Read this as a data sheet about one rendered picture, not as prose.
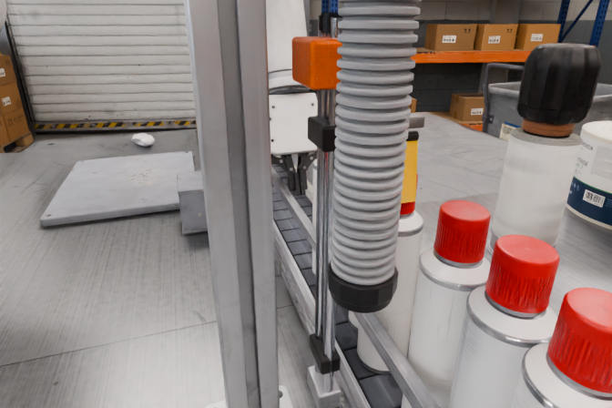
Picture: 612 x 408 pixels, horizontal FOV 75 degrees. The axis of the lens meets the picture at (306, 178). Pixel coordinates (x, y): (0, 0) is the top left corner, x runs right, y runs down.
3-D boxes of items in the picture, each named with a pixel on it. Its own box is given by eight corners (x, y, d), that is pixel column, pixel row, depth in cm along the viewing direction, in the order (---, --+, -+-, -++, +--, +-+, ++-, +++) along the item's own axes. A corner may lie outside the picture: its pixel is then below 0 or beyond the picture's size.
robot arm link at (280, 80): (263, 70, 62) (266, 89, 62) (317, 68, 65) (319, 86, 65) (255, 82, 70) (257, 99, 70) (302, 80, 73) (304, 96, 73)
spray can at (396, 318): (415, 371, 40) (442, 180, 32) (366, 379, 39) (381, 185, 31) (394, 333, 44) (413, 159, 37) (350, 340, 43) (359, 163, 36)
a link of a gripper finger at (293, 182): (278, 158, 66) (282, 198, 66) (296, 156, 67) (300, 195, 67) (274, 158, 69) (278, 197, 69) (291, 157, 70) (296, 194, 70)
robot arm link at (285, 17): (249, 75, 64) (306, 66, 63) (240, -8, 64) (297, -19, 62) (264, 83, 73) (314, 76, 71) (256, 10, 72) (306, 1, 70)
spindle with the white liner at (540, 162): (567, 264, 57) (630, 45, 46) (516, 276, 54) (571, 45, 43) (518, 234, 65) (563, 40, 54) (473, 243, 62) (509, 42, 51)
